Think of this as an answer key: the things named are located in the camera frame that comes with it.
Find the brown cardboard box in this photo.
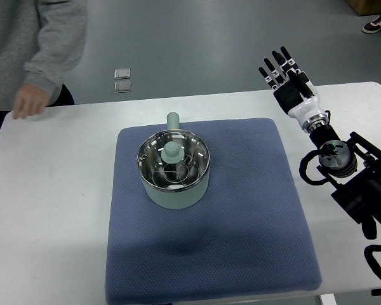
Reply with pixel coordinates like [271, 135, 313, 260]
[345, 0, 381, 17]

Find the upper metal floor plate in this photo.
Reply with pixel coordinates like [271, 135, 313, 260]
[114, 68, 131, 79]

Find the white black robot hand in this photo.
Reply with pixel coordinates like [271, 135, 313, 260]
[258, 46, 328, 131]

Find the person's bare hand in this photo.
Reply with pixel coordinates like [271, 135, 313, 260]
[12, 83, 51, 119]

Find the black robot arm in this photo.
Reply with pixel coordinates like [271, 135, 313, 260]
[258, 47, 381, 240]

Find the blue textured cloth mat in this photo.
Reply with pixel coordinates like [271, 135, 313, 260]
[105, 118, 322, 304]

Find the grey sweatshirt forearm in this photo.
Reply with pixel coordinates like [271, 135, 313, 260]
[24, 1, 88, 97]

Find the pale green metal pot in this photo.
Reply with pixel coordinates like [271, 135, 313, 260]
[141, 112, 210, 210]

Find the red white sneaker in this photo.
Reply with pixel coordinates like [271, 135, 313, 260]
[362, 17, 381, 34]

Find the glass lid with green knob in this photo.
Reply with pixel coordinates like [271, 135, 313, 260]
[137, 130, 210, 193]

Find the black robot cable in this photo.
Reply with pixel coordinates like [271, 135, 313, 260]
[299, 150, 331, 186]

